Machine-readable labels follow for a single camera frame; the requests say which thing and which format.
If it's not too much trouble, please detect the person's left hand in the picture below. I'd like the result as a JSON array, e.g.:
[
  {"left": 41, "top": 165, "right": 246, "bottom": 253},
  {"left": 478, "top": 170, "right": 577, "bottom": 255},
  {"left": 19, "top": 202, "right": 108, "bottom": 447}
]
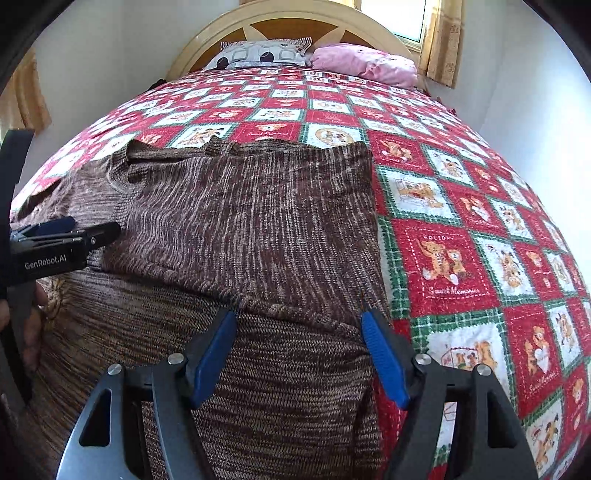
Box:
[{"left": 27, "top": 285, "right": 51, "bottom": 372}]

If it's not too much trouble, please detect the pink pillow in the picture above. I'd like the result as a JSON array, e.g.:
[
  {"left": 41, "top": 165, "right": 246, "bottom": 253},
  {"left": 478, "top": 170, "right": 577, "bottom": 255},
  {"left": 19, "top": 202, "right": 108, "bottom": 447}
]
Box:
[{"left": 310, "top": 43, "right": 419, "bottom": 88}]

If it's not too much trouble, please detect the brown knitted sweater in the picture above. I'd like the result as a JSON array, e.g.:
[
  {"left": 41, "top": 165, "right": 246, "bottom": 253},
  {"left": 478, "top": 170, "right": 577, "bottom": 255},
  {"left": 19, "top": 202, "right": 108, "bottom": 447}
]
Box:
[{"left": 9, "top": 137, "right": 394, "bottom": 480}]

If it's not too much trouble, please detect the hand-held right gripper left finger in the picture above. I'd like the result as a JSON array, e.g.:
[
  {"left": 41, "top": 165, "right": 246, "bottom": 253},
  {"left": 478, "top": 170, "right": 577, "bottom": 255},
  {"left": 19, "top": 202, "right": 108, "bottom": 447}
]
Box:
[{"left": 56, "top": 309, "right": 239, "bottom": 480}]

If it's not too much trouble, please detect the grey patterned pillow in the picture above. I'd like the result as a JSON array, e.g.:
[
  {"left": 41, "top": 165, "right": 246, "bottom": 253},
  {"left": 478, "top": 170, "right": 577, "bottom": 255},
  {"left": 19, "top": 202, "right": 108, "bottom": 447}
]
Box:
[{"left": 203, "top": 38, "right": 313, "bottom": 71}]

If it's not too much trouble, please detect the red printed bear blanket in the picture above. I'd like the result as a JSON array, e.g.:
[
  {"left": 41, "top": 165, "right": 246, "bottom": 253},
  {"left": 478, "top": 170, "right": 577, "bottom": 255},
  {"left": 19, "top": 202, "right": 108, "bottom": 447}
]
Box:
[{"left": 9, "top": 64, "right": 591, "bottom": 480}]

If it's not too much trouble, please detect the cream wooden headboard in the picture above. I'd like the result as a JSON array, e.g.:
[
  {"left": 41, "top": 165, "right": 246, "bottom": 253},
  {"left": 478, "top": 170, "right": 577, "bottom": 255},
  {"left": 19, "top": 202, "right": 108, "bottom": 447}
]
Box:
[{"left": 165, "top": 0, "right": 419, "bottom": 80}]

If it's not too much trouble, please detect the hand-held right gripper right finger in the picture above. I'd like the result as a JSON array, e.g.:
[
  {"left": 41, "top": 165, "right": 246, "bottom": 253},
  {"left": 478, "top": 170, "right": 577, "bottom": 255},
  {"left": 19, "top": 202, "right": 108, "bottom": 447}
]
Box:
[{"left": 361, "top": 308, "right": 541, "bottom": 480}]

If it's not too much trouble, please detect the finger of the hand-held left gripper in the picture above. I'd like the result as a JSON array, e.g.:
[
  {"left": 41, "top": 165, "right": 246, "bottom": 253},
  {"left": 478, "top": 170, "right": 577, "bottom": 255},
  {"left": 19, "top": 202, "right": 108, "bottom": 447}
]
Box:
[
  {"left": 11, "top": 216, "right": 76, "bottom": 241},
  {"left": 69, "top": 222, "right": 122, "bottom": 249}
]

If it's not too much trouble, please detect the yellow curtain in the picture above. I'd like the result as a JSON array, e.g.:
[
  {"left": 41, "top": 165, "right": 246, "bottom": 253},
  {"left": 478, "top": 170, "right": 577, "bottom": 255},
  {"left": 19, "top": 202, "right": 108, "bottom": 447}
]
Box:
[{"left": 0, "top": 45, "right": 52, "bottom": 136}]

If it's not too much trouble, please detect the window with wooden frame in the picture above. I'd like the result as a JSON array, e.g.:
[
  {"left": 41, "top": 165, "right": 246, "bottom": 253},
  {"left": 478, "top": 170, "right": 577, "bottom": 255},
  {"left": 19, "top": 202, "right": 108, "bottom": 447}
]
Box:
[{"left": 417, "top": 0, "right": 463, "bottom": 89}]

